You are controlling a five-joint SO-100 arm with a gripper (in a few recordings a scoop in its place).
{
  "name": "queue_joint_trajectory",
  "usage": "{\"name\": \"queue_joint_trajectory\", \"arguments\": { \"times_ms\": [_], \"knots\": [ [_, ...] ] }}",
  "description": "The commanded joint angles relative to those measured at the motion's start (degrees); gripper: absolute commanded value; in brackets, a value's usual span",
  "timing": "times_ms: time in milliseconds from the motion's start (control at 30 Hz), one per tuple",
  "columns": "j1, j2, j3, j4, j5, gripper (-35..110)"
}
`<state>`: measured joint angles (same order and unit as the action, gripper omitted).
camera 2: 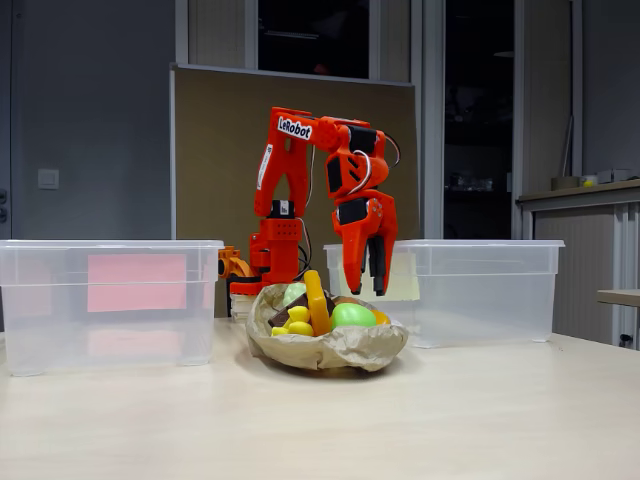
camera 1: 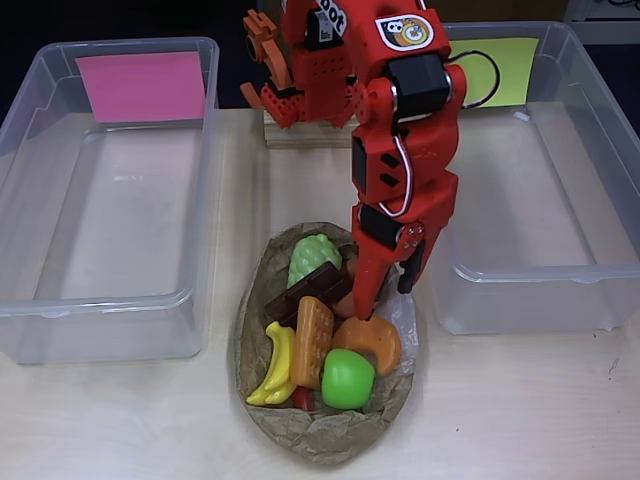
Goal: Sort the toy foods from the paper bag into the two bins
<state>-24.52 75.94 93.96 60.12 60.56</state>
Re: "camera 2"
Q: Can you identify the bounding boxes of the pink paper label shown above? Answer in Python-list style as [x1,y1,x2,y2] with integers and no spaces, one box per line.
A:
[87,253,188,313]

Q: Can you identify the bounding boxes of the orange toy waffle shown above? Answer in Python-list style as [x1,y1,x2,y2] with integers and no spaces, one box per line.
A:
[303,269,333,336]

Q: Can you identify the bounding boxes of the brown pin board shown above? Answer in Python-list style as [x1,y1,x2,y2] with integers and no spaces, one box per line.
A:
[169,63,419,319]

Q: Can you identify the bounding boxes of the wooden base block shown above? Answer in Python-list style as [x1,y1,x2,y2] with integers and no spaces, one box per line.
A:
[229,293,261,319]

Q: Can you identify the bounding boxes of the crumpled brown paper bag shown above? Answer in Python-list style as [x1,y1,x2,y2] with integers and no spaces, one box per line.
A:
[245,283,410,373]

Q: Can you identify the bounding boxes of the light orange printed part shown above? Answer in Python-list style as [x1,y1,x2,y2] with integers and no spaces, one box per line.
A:
[218,245,256,281]

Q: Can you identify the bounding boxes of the clear plastic bin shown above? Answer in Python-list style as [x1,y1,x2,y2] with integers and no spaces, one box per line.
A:
[323,239,566,350]
[0,239,225,377]

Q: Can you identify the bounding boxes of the yellow-green paper label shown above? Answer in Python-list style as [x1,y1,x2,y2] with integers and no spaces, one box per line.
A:
[337,252,421,302]

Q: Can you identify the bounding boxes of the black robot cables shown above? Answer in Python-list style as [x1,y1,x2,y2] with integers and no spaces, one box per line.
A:
[296,219,314,281]

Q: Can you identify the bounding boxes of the grey shutter cabinet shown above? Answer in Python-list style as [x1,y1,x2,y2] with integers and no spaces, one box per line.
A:
[516,179,640,346]

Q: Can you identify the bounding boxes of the yellow toy bananas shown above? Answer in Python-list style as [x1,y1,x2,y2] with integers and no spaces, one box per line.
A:
[271,305,315,337]

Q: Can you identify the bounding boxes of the small side table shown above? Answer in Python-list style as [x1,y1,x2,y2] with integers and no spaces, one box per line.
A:
[594,288,640,307]

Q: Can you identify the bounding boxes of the light green toy grapes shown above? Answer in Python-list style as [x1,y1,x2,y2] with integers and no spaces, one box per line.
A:
[282,282,307,307]

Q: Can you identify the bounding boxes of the brown toy chocolate bar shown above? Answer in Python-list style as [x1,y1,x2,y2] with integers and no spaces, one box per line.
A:
[268,293,336,329]

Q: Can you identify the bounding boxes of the green toy apple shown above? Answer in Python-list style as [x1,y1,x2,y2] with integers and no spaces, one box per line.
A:
[330,302,377,330]

